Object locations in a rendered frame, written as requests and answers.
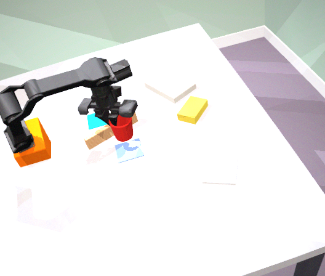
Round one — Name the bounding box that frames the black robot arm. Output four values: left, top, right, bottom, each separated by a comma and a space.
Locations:
0, 57, 133, 153

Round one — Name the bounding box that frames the yellow block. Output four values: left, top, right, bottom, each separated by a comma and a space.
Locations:
177, 95, 209, 124

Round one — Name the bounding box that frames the red cup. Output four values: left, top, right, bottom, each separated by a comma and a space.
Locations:
109, 115, 133, 142

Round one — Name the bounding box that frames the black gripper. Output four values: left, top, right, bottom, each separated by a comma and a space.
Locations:
78, 86, 138, 126

